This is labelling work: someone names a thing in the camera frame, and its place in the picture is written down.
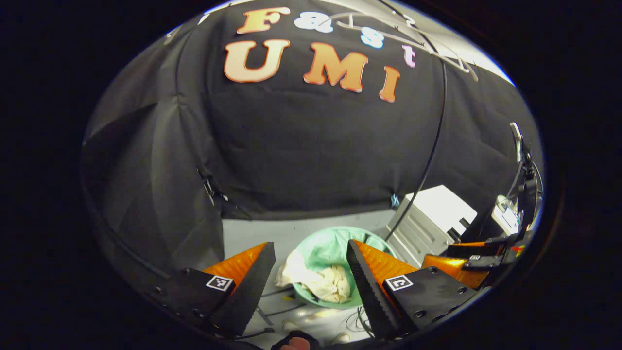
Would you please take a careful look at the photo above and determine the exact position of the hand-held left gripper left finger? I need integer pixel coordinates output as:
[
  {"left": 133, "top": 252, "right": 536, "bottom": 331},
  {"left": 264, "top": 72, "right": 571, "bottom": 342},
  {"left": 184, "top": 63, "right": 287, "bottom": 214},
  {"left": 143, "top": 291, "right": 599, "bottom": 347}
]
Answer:
[{"left": 152, "top": 241, "right": 276, "bottom": 338}]

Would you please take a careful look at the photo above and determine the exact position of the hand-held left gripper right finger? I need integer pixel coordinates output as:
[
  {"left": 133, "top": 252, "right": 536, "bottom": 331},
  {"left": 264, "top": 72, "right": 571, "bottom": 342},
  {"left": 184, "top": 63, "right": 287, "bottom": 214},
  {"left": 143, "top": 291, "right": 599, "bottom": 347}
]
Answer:
[{"left": 346, "top": 239, "right": 481, "bottom": 340}]

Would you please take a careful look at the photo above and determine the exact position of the cream button shirt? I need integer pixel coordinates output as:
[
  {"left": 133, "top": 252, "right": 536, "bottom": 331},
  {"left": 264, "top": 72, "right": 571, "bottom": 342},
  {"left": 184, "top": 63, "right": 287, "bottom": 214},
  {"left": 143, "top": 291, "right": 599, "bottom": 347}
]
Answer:
[{"left": 275, "top": 249, "right": 351, "bottom": 304}]

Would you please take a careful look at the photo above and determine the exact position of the green laundry hamper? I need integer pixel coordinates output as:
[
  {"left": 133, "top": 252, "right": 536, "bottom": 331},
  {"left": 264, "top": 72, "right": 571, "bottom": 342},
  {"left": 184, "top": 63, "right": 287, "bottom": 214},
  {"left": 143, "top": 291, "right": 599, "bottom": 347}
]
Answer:
[{"left": 292, "top": 226, "right": 397, "bottom": 310}]

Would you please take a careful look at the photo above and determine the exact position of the white plastic clothes hanger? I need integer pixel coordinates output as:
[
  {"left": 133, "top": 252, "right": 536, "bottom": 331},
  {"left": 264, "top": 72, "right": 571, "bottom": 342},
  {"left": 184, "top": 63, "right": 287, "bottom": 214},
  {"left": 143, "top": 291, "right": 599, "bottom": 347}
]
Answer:
[{"left": 335, "top": 12, "right": 479, "bottom": 82}]

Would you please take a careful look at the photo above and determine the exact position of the white drawer cabinet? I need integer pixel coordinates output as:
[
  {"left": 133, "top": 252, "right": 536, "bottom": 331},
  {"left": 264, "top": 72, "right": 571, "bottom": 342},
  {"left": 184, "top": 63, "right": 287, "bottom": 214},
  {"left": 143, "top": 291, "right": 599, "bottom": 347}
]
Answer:
[{"left": 386, "top": 185, "right": 478, "bottom": 268}]

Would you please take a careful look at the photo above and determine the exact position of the black backdrop cloth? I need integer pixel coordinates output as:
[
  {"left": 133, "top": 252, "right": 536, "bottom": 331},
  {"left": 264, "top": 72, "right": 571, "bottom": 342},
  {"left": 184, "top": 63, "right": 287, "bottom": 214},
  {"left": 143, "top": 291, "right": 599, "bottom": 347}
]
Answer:
[{"left": 80, "top": 0, "right": 542, "bottom": 287}]

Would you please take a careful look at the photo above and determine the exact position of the black floor cable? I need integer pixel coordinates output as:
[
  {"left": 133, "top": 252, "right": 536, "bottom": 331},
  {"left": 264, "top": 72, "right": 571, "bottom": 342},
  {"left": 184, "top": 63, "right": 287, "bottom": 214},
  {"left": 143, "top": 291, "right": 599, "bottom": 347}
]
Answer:
[{"left": 344, "top": 305, "right": 376, "bottom": 337}]

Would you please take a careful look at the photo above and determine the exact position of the black clothes rail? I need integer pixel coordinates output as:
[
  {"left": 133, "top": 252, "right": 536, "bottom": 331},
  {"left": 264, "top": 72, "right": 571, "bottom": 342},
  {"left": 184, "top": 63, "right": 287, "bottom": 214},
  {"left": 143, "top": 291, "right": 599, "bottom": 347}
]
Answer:
[{"left": 316, "top": 0, "right": 479, "bottom": 242}]

